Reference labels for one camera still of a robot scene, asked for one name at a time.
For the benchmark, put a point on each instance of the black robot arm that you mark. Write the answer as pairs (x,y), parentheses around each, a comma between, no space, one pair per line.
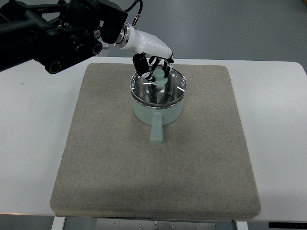
(60,35)

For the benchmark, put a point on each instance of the mint green saucepan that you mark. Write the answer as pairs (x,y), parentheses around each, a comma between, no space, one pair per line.
(157,117)

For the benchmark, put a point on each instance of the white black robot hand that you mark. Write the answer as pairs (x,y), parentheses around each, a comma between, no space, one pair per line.
(149,49)

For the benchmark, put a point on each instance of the beige fabric mat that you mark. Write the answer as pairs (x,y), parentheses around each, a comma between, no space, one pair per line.
(109,167)

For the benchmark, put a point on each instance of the glass lid with green knob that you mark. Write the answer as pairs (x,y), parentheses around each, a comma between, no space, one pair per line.
(163,93)

